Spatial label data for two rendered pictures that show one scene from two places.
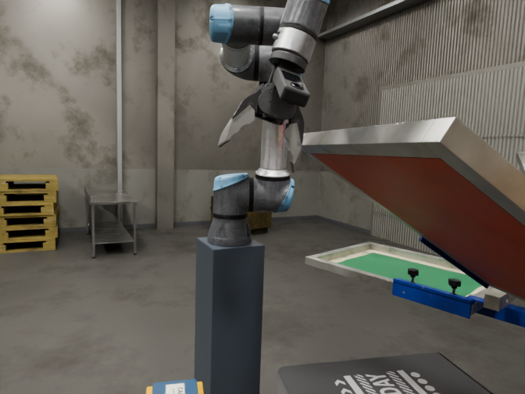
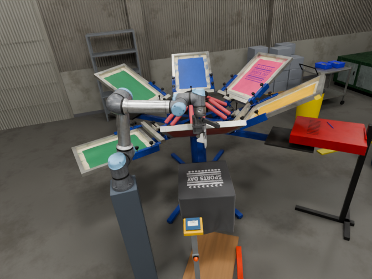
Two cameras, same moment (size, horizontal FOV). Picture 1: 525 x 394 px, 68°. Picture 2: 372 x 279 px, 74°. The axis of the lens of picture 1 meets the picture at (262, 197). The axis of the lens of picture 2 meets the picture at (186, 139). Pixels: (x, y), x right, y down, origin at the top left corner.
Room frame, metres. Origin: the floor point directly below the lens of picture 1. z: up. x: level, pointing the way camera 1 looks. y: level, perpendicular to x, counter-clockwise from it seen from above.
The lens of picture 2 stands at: (0.51, 1.32, 2.29)
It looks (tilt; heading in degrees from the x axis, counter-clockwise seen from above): 29 degrees down; 284
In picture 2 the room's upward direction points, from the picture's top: 5 degrees counter-clockwise
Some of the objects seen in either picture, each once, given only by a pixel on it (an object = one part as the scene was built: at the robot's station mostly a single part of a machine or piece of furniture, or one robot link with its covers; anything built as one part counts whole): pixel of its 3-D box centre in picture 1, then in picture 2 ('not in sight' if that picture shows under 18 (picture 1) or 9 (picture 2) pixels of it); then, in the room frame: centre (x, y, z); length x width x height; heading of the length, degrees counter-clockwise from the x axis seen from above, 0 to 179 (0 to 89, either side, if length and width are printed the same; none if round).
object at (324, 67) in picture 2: not in sight; (321, 84); (-1.16, -4.42, 0.47); 0.99 x 0.58 x 0.93; 23
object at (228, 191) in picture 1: (233, 192); (118, 164); (1.31, 0.10, 1.37); 0.13 x 0.12 x 0.14; 94
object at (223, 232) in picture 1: (230, 227); (121, 179); (1.31, 0.11, 1.25); 0.15 x 0.15 x 0.10
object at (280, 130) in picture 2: not in sight; (249, 134); (0.42, -1.23, 0.91); 1.34 x 0.41 x 0.08; 163
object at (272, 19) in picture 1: (288, 27); (181, 100); (0.86, -0.04, 1.77); 0.11 x 0.11 x 0.08; 4
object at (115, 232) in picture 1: (108, 216); not in sight; (5.95, 2.36, 0.42); 1.64 x 0.62 x 0.85; 27
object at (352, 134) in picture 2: not in sight; (326, 133); (-0.30, -1.01, 1.06); 0.61 x 0.46 x 0.12; 163
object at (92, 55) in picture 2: not in sight; (119, 76); (3.19, -3.69, 0.92); 0.95 x 0.40 x 1.85; 27
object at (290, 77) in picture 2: not in sight; (273, 70); (-0.23, -5.23, 0.58); 1.12 x 0.75 x 1.15; 27
